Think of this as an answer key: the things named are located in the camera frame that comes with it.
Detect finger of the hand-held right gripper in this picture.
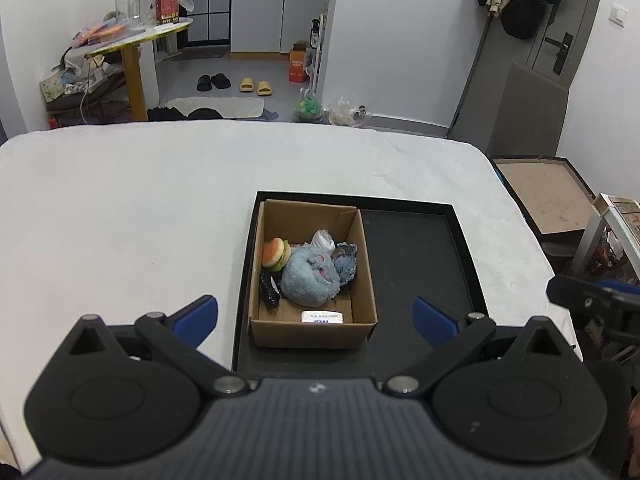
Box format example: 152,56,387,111
546,275,640,318

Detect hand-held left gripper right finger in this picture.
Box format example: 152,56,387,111
385,296,566,398

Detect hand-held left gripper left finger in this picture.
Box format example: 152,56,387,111
67,295,249,398

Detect black shallow tray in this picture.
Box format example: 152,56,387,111
231,190,491,378

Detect black and white plush toy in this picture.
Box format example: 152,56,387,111
258,271,283,308

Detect burger plush toy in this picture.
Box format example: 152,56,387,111
262,237,292,272

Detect small blue-grey toy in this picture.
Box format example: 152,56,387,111
332,242,360,286

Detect white tissue packet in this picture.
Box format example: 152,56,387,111
300,310,346,325

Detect brown cardboard box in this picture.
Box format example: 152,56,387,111
248,199,379,350

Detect grey plush toy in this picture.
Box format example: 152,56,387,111
280,245,340,308

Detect white soft bundle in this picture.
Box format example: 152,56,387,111
311,229,337,253

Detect person's right forearm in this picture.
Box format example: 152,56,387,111
626,399,640,480

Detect white side table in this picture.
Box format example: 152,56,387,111
570,192,640,276

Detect open box lid on floor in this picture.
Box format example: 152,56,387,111
490,155,598,238

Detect grey upholstered board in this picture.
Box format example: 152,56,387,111
492,60,571,158

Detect black garment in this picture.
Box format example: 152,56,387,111
147,106,226,122

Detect white floor mat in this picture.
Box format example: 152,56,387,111
165,96,266,121

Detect clear plastic bag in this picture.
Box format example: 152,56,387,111
325,92,373,127

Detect green plastic bag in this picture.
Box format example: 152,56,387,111
295,87,323,123

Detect yellow round table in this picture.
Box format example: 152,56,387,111
85,16,195,122

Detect pile of clutter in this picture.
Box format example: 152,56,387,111
40,52,131,126

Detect grey kitchen mat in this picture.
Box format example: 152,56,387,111
172,49,228,61

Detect orange cardboard box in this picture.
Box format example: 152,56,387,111
288,41,311,84

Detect grey door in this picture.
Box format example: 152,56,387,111
447,0,608,141

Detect colourful packets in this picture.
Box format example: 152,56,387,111
72,20,146,48

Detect white kitchen cabinet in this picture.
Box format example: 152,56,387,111
229,0,332,55

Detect red carton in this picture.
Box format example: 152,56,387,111
152,0,182,25

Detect black door handle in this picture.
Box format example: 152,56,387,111
545,32,575,75

